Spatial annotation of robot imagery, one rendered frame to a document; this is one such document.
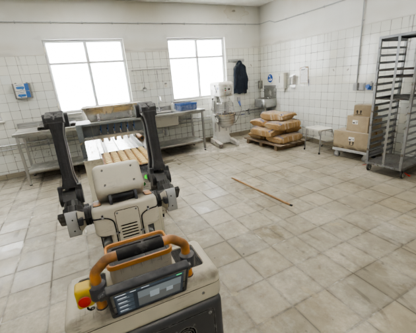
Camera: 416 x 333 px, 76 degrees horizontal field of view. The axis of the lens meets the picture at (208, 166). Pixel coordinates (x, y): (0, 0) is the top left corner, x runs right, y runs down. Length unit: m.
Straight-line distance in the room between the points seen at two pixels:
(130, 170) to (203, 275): 0.55
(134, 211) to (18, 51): 4.96
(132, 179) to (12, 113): 4.83
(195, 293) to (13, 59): 5.36
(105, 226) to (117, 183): 0.19
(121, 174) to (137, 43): 4.97
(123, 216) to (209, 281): 0.46
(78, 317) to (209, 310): 0.46
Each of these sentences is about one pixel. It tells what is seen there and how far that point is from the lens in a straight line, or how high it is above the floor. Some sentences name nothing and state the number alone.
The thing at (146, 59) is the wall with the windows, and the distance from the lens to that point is 6.07.
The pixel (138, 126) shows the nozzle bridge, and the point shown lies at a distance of 2.84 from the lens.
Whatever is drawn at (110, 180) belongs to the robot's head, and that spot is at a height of 1.11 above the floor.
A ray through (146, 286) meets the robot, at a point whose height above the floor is 0.92.
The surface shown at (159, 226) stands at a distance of 2.34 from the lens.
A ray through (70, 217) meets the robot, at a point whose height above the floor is 0.98.
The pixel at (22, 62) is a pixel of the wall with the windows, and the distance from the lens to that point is 5.90.
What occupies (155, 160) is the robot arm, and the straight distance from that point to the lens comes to 1.41.
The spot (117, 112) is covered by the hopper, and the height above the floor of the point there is 1.24.
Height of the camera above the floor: 1.50
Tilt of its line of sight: 18 degrees down
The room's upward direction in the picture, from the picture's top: 5 degrees counter-clockwise
